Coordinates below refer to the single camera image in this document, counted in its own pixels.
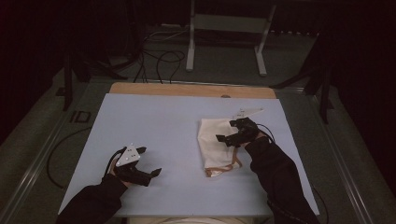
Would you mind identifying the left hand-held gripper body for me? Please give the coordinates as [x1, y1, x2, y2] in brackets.
[115, 143, 153, 188]

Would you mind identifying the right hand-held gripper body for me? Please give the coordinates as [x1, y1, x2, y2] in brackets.
[228, 107, 266, 148]

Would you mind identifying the cream baby bodysuit brown trim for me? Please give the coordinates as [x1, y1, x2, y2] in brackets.
[197, 117, 250, 178]

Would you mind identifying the person's right hand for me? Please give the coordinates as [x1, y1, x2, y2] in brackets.
[243, 133, 266, 149]

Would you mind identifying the person's left hand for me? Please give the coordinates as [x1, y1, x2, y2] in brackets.
[108, 158, 134, 189]

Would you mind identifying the light blue table mat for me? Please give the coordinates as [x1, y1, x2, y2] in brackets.
[58, 92, 320, 217]

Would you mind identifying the black metal stand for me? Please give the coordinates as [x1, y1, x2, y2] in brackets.
[62, 52, 129, 112]
[270, 31, 334, 125]

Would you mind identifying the white metal stand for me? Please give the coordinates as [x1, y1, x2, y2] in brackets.
[185, 0, 277, 77]

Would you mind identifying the left hand-held gripper black cable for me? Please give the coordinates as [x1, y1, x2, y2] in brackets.
[106, 147, 128, 175]

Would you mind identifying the hand-held gripper black cable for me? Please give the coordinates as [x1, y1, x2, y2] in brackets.
[106, 147, 128, 175]
[256, 123, 276, 144]

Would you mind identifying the right hand-held gripper black cable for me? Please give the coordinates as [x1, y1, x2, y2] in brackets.
[256, 123, 276, 144]

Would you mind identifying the black square floor frame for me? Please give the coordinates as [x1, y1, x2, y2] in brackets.
[69, 110, 92, 124]

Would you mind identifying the long black floor cable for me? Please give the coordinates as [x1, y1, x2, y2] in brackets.
[46, 125, 93, 190]

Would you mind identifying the black looped floor cable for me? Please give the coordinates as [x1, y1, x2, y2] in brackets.
[134, 49, 187, 84]

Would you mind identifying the metal floor rail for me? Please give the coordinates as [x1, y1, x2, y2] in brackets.
[0, 83, 92, 224]
[306, 92, 376, 224]

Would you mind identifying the thin black floor cable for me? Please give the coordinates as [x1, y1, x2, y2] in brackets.
[312, 186, 330, 224]

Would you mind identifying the white floor cable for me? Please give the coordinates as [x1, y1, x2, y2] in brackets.
[143, 25, 191, 44]

